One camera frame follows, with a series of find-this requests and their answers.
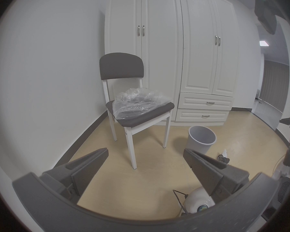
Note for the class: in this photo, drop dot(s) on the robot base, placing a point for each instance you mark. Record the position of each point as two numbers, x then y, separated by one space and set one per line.
197 198

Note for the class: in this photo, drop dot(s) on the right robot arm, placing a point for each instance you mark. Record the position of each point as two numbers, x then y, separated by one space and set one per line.
288 153

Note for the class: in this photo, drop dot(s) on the white chair grey padding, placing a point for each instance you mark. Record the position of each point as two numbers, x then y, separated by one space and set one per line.
120 68

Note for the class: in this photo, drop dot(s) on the square ceiling light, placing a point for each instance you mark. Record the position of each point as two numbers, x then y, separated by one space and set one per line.
264 43

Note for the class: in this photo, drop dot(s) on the clear plastic bag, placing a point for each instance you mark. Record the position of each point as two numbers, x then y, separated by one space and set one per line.
140 103

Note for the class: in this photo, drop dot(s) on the white paper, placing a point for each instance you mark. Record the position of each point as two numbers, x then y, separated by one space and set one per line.
224 152

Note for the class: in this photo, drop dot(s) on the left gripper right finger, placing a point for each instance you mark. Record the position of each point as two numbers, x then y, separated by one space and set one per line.
212 175

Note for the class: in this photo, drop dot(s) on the grey curtain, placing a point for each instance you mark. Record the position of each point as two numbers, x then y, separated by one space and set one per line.
273 86

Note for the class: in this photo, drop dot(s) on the crumpled black plastic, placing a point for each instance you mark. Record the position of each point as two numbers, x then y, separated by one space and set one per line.
222 159

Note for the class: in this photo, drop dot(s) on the white wardrobe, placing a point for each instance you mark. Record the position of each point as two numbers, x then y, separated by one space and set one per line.
198 57

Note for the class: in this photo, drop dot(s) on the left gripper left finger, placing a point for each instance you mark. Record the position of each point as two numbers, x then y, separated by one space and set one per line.
82 173

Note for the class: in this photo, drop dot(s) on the white trash bin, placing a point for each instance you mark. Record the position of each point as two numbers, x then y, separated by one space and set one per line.
195 146

